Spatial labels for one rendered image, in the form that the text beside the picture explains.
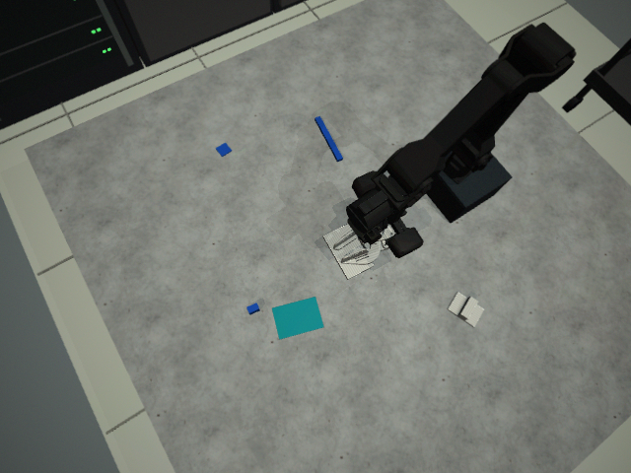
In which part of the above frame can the white metal plate with two ringed holes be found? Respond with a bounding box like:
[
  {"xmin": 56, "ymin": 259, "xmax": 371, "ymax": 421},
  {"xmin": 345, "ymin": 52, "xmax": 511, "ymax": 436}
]
[{"xmin": 378, "ymin": 225, "xmax": 394, "ymax": 241}]

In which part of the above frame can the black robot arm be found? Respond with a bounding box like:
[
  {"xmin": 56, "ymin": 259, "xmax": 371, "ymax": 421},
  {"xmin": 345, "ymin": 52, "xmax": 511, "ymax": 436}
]
[{"xmin": 346, "ymin": 23, "xmax": 577, "ymax": 245}]

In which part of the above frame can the small blue square tile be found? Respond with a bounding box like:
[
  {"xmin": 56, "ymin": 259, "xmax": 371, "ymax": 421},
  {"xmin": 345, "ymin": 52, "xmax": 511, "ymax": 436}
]
[{"xmin": 215, "ymin": 143, "xmax": 232, "ymax": 157}]

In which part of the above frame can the blue flat bar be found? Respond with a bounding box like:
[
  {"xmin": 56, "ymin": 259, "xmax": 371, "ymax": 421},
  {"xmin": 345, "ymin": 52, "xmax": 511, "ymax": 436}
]
[{"xmin": 315, "ymin": 116, "xmax": 343, "ymax": 162}]

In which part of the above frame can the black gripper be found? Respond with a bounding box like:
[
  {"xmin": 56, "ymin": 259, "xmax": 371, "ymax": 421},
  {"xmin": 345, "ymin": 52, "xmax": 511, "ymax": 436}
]
[{"xmin": 352, "ymin": 170, "xmax": 424, "ymax": 258}]

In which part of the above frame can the teal flat rectangular plate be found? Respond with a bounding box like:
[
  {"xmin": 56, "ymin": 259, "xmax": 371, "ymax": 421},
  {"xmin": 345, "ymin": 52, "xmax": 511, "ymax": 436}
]
[{"xmin": 272, "ymin": 297, "xmax": 323, "ymax": 340}]

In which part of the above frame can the small blue cube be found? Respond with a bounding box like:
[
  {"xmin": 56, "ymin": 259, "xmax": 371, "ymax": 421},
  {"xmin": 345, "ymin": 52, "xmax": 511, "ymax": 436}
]
[{"xmin": 247, "ymin": 303, "xmax": 260, "ymax": 315}]

